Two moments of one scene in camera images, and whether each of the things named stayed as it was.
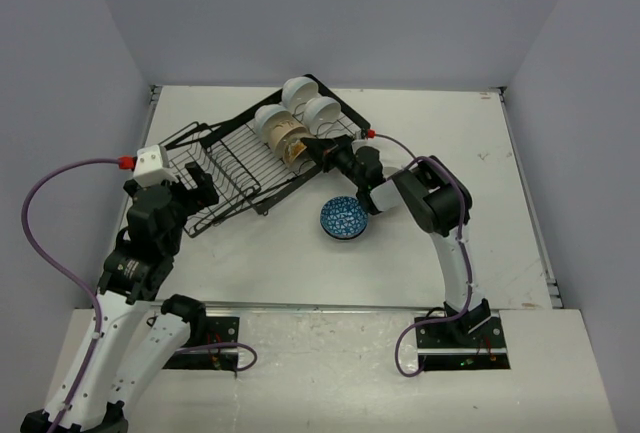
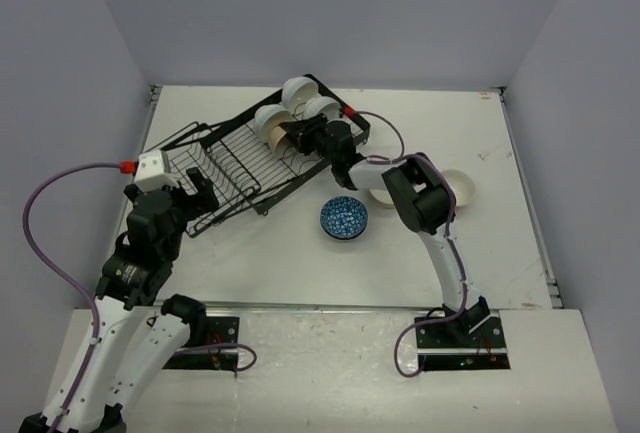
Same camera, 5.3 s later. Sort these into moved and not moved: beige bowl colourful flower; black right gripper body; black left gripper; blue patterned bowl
Moved: beige bowl colourful flower; black right gripper body
Not moved: blue patterned bowl; black left gripper
